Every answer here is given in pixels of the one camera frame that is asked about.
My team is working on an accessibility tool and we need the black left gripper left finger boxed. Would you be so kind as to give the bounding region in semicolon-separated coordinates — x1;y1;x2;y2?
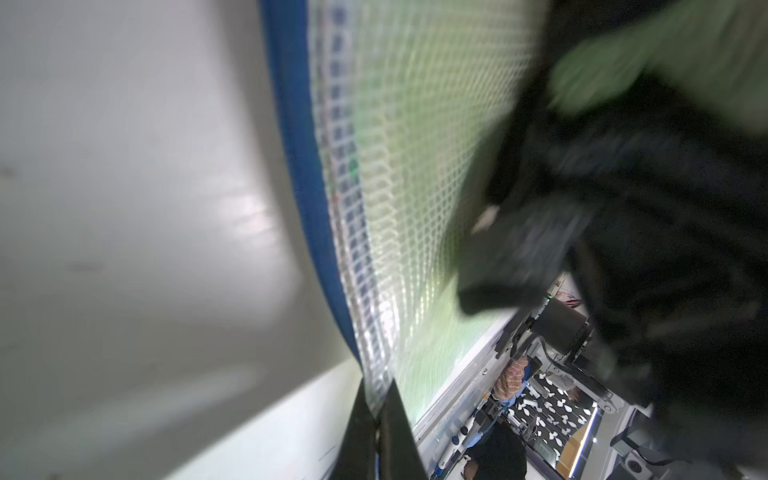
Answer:
329;381;377;480

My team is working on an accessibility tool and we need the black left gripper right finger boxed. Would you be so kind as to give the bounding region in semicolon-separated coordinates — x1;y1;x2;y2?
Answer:
378;381;428;480

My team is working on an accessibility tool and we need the green and grey cleaning cloth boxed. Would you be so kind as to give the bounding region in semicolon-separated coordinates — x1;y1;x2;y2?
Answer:
457;1;767;314

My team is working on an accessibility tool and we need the light green document bag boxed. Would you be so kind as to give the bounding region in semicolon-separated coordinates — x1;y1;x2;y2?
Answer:
260;1;549;421

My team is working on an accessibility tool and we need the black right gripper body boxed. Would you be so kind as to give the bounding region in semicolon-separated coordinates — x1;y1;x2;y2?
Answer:
527;179;768;469

